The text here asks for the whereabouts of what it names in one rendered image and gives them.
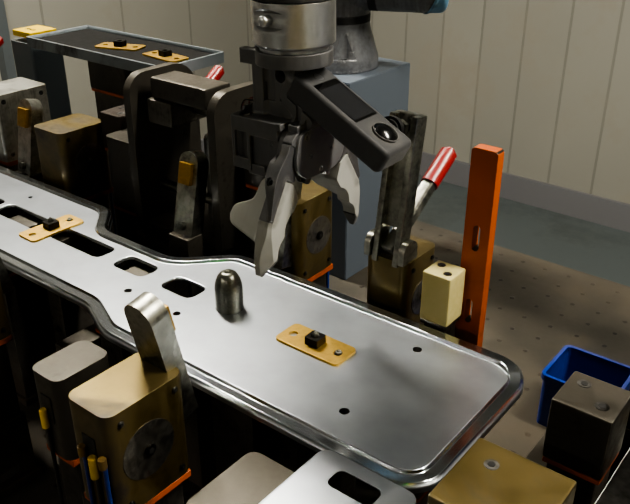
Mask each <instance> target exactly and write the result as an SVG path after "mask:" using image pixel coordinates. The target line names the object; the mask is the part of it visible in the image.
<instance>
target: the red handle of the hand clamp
mask: <svg viewBox="0 0 630 504"><path fill-rule="evenodd" d="M456 157H457V155H456V153H455V150H454V149H453V148H451V147H442V148H441V149H440V151H439V152H438V154H437V155H436V157H435V159H434V160H433V162H432V163H431V165H430V167H429V168H428V170H427V171H426V173H425V175H424V176H423V178H422V179H421V184H420V185H419V187H418V188H417V193H416V200H415V207H414V214H413V221H412V227H413V225H414V223H415V222H416V220H417V218H418V217H419V215H420V213H421V212H422V210H423V209H424V207H425V205H426V204H427V202H428V200H429V199H430V197H431V196H432V194H433V192H434V191H435V190H437V189H438V187H439V185H440V184H441V182H442V180H443V179H444V177H445V175H446V174H447V172H448V171H449V169H450V167H451V166H452V164H453V162H454V161H455V159H456ZM396 230H397V228H396V227H393V229H392V230H391V232H390V233H389V235H388V236H387V238H386V240H384V241H383V242H382V244H381V248H382V249H383V251H384V252H385V253H386V254H389V255H392V256H393V251H394V244H395V237H396Z"/></svg>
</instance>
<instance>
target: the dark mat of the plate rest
mask: <svg viewBox="0 0 630 504"><path fill-rule="evenodd" d="M37 39H42V40H46V41H51V42H55V43H60V44H64V45H68V46H73V47H77V48H82V49H86V50H91V51H95V52H100V53H104V54H109V55H113V56H118V57H122V58H127V59H131V60H136V61H140V62H144V63H149V64H153V65H159V64H163V63H167V62H165V61H161V60H157V59H153V58H150V57H146V56H143V55H142V53H146V52H151V51H156V50H161V49H170V50H172V53H174V54H178V55H182V56H186V57H189V60H191V59H195V58H199V57H203V56H207V55H210V54H212V53H207V52H202V51H197V50H192V49H187V48H182V47H177V46H172V45H167V44H162V43H157V42H152V41H147V40H142V39H137V38H132V37H127V36H122V35H117V34H112V33H107V32H102V31H97V30H92V29H83V30H78V31H73V32H67V33H62V34H57V35H52V36H47V37H42V38H37ZM117 39H121V40H126V43H127V44H138V45H146V48H143V49H141V50H139V51H123V50H111V49H99V48H95V46H96V45H98V44H101V43H104V42H113V41H115V40H117Z"/></svg>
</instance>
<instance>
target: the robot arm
mask: <svg viewBox="0 0 630 504"><path fill-rule="evenodd" d="M448 2H449V0H250V3H251V22H252V41H253V43H254V44H255V46H254V47H250V46H243V47H239V50H240V62H242V63H247V64H252V80H253V97H250V98H247V99H244V100H243V101H242V104H241V110H240V111H238V112H235V113H232V114H230V115H231V131H232V147H233V163H234V166H236V167H240V168H243V169H247V170H249V173H252V174H255V175H259V176H262V177H265V178H264V179H263V180H262V181H261V183H260V185H259V187H258V190H257V192H256V195H255V196H254V197H253V198H252V199H250V200H247V201H243V202H239V203H236V204H235V205H234V206H233V208H232V210H231V213H230V221H231V223H232V224H233V225H234V226H235V227H236V228H238V229H239V230H240V231H241V232H243V233H244V234H245V235H246V236H248V237H249V238H250V239H252V240H253V241H254V242H255V249H254V265H255V275H257V276H260V277H263V276H264V275H265V274H266V273H267V272H268V271H269V270H270V269H271V268H272V267H273V266H274V264H275V263H276V262H277V261H278V251H279V247H280V245H281V243H282V241H283V239H284V237H285V228H286V224H287V222H288V219H289V218H290V216H291V215H292V213H293V212H294V211H295V208H296V205H297V202H298V196H297V193H296V190H295V187H294V185H292V184H293V183H294V181H295V177H296V179H297V181H298V182H301V183H304V184H309V183H310V181H311V179H312V180H313V181H314V182H315V183H316V184H318V185H320V186H322V187H324V188H326V189H328V190H330V191H331V192H333V193H335V194H337V198H338V200H340V201H341V202H342V205H343V210H344V211H343V213H344V215H345V216H346V218H347V220H348V222H349V223H350V224H353V225H354V223H355V222H356V220H357V217H358V214H359V198H360V186H359V179H358V178H359V177H360V172H359V165H358V159H360V160H361V161H362V162H363V163H364V164H365V165H367V166H368V167H369V168H370V169H371V170H372V171H374V172H380V171H382V170H384V169H386V168H388V167H390V166H391V165H393V164H395V163H397V162H399V161H400V160H402V159H403V157H404V156H405V154H406V153H407V151H408V150H409V148H410V146H411V140H410V139H409V138H408V137H407V136H406V135H405V134H403V133H402V132H401V131H400V130H399V129H398V128H396V127H395V126H394V125H393V124H392V123H390V122H389V121H388V120H387V119H386V118H384V117H383V116H382V115H381V114H380V113H379V112H377V111H376V110H375V109H374V108H373V107H371V106H370V105H369V104H368V103H367V102H365V101H364V100H363V99H362V98H361V97H360V96H358V95H357V94H356V93H355V92H354V91H352V90H351V89H350V88H349V87H348V86H346V85H345V84H344V83H343V82H342V81H341V80H339V79H338V78H337V77H336V76H335V75H333V74H356V73H363V72H368V71H371V70H374V69H375V68H377V67H378V51H377V49H376V44H375V40H374V36H373V33H372V29H371V25H370V18H371V11H390V12H412V13H423V14H429V13H442V12H444V11H445V10H446V8H447V6H448ZM252 98H253V99H252ZM246 100H249V101H248V104H246V105H244V102H245V101H246ZM251 101H254V102H252V103H251ZM252 112H253V113H252ZM247 113H250V115H246V116H244V115H245V114H247ZM236 130H237V133H236ZM237 139H238V150H237Z"/></svg>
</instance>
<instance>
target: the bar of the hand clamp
mask: <svg viewBox="0 0 630 504"><path fill-rule="evenodd" d="M384 118H386V119H387V120H388V121H389V122H390V123H392V124H393V125H394V126H395V127H396V128H398V129H399V130H400V131H401V132H402V133H403V134H405V135H406V136H407V137H408V138H409V139H410V140H411V146H410V148H409V150H408V151H407V153H406V154H405V156H404V157H403V159H402V160H400V161H399V162H397V163H395V164H393V165H391V166H390V167H388V168H386V169H384V170H382V178H381V186H380V194H379V202H378V210H377V217H376V225H375V233H374V241H373V249H372V257H371V259H372V260H374V261H378V256H379V255H380V254H382V253H383V252H384V251H383V249H382V248H381V244H382V242H383V241H384V240H386V238H387V236H388V235H389V231H390V226H393V227H396V228H397V230H396V237H395V244H394V251H393V259H392V267H395V268H398V267H399V266H398V265H397V260H398V251H399V248H400V246H401V244H402V243H403V242H404V241H405V240H407V239H410V235H411V228H412V221H413V214H414V207H415V200H416V193H417V186H418V180H419V173H420V166H421V159H422V152H423V145H424V138H425V131H426V124H427V115H424V114H419V113H415V112H410V111H405V110H396V111H393V112H390V115H389V116H386V117H384Z"/></svg>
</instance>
